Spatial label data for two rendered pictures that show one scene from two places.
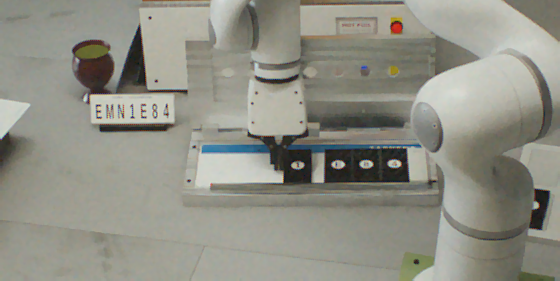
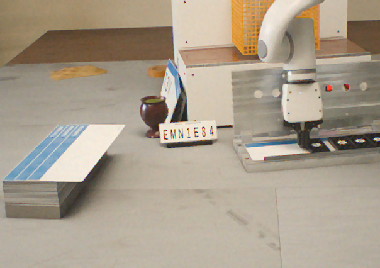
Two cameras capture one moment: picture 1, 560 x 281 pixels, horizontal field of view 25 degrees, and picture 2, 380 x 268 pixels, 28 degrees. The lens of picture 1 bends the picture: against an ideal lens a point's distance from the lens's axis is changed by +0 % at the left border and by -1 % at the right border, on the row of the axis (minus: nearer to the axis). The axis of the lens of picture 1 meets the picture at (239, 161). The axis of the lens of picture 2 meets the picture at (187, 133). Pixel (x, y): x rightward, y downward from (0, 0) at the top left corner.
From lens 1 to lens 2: 0.84 m
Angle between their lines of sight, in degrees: 19
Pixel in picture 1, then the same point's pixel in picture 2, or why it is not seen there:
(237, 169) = (275, 151)
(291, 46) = (312, 57)
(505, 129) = not seen: outside the picture
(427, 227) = not seen: outside the picture
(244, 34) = (285, 47)
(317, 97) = not seen: hidden behind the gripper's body
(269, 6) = (299, 30)
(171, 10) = (207, 68)
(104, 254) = (207, 197)
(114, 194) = (196, 172)
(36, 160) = (131, 163)
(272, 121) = (301, 111)
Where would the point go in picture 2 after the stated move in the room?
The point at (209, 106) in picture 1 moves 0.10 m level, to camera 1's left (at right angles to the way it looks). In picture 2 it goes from (246, 117) to (211, 121)
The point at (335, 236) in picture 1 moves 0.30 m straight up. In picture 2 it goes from (359, 176) to (363, 56)
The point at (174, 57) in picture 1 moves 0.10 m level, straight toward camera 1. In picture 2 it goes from (207, 102) to (217, 112)
